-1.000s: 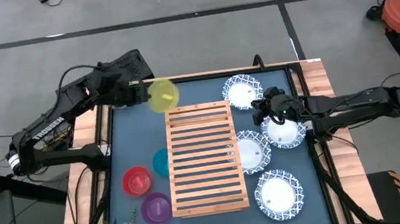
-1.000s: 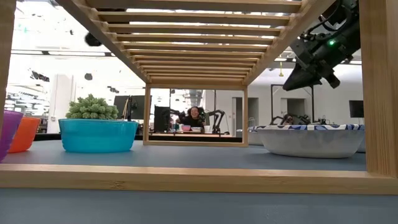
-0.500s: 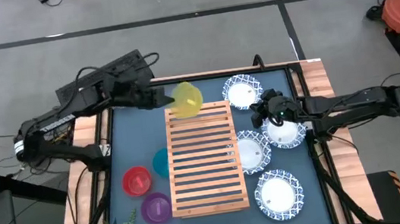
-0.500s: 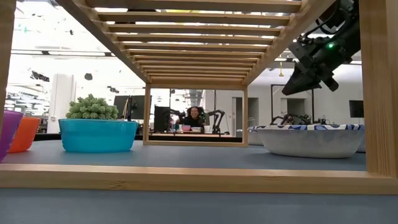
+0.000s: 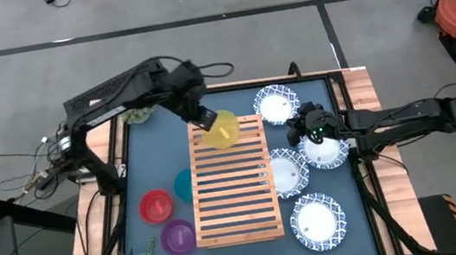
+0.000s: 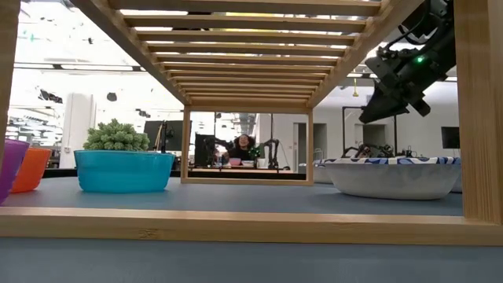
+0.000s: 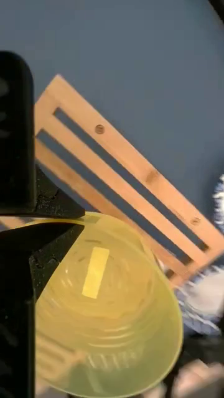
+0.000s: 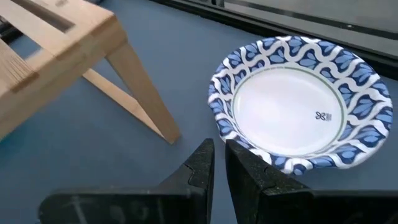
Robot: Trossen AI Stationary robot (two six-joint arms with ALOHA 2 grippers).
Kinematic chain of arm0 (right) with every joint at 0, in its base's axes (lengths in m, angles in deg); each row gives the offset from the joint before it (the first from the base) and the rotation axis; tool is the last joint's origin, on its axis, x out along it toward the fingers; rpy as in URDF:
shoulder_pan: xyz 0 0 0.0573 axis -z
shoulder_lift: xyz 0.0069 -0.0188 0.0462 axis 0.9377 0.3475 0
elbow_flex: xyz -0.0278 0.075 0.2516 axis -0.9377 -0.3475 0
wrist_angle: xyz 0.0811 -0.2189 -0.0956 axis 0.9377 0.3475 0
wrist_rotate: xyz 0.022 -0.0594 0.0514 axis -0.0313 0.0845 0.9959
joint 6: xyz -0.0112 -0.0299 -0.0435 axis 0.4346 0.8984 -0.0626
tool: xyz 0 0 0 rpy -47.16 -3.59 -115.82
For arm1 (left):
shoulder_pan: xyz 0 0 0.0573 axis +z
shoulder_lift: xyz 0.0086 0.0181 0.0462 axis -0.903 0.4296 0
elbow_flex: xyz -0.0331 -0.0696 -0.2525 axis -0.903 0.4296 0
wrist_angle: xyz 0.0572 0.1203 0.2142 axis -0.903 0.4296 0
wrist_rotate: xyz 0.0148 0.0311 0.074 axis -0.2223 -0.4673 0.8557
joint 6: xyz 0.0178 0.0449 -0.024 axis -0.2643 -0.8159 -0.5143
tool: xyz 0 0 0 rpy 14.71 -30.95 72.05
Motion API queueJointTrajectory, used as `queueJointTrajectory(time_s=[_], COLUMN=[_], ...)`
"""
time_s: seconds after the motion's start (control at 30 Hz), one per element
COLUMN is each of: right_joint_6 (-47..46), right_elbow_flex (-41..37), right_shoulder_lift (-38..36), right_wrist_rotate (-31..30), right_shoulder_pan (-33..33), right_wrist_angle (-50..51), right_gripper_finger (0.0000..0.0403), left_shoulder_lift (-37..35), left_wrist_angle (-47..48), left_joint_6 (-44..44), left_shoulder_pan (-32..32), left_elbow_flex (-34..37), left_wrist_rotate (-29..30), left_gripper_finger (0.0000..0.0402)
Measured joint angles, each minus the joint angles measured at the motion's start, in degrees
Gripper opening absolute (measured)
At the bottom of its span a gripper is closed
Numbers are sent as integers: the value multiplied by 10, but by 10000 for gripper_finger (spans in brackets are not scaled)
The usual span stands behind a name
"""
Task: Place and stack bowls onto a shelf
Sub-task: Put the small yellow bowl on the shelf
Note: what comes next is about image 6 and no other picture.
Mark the slatted bamboo shelf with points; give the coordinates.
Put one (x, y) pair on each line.
(251, 224)

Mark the black computer monitor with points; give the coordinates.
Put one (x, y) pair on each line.
(175, 133)

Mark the orange plastic bowl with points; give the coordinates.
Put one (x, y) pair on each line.
(33, 169)

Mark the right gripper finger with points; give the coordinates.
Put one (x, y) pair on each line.
(383, 104)

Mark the blue patterned paper bowl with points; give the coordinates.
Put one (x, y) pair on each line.
(321, 175)
(393, 181)
(457, 184)

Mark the pink bowl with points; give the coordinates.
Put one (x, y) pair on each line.
(235, 161)

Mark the dark desktop computer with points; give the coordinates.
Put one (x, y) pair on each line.
(204, 151)

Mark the blue table mat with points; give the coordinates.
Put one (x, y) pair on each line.
(236, 196)

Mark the pale green potted succulent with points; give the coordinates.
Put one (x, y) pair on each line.
(116, 137)

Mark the person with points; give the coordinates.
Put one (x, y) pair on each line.
(243, 148)

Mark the background black robot arm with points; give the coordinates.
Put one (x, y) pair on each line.
(272, 153)

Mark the purple plastic bowl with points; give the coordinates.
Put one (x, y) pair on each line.
(9, 165)

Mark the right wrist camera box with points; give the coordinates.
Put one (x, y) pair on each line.
(381, 70)

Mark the black wall screen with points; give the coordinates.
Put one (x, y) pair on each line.
(450, 137)

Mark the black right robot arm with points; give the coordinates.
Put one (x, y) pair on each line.
(442, 12)

